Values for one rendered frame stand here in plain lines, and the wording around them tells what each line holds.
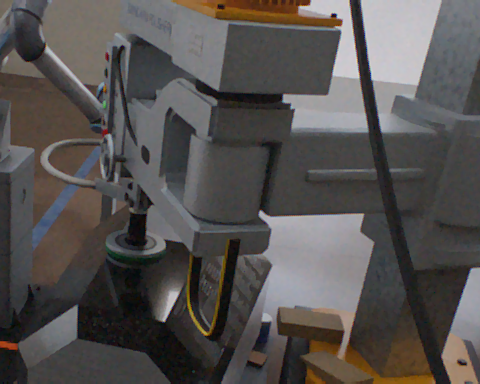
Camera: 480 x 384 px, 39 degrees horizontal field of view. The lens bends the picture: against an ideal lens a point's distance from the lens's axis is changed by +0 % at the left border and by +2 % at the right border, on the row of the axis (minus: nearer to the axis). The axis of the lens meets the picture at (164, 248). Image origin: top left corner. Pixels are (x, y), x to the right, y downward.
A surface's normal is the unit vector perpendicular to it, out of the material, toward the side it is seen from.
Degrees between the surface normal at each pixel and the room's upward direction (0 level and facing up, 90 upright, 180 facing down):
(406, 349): 90
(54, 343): 56
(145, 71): 90
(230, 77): 90
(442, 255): 90
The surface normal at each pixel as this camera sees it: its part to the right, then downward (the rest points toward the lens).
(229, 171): -0.07, 0.42
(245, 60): 0.30, 0.43
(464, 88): -0.95, 0.04
